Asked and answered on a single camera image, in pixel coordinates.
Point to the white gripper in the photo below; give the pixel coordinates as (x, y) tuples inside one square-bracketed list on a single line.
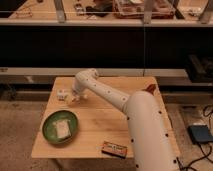
[(77, 96)]

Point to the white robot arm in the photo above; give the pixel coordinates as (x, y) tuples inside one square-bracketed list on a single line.
[(149, 137)]

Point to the green ceramic bowl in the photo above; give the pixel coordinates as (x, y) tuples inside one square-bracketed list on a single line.
[(49, 130)]

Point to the cluttered background shelf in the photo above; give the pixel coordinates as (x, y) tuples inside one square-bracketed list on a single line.
[(133, 13)]

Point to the orange black small box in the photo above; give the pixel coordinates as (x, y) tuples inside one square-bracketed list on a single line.
[(114, 149)]

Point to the wooden table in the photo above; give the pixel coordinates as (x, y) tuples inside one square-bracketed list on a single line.
[(98, 120)]

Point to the black foot pedal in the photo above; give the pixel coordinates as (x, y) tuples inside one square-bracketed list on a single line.
[(200, 134)]

